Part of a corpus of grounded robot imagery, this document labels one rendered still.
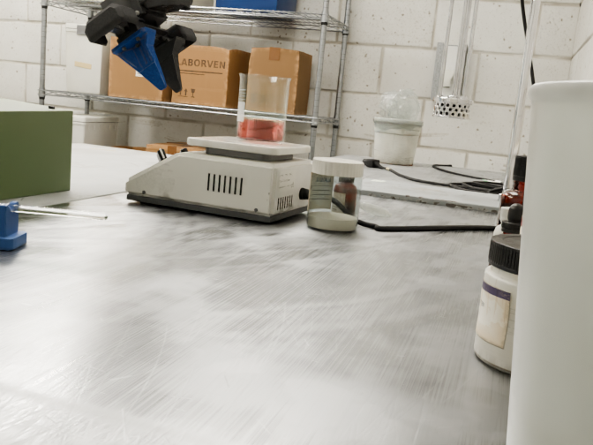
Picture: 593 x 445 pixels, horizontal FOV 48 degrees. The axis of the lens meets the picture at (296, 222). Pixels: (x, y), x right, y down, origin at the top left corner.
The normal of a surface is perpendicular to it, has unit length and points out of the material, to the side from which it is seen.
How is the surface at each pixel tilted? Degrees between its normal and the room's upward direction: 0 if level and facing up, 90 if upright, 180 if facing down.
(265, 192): 90
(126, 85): 89
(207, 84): 91
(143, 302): 0
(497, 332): 86
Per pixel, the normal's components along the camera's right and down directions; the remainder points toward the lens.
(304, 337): 0.10, -0.98
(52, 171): 0.95, 0.15
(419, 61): -0.31, 0.12
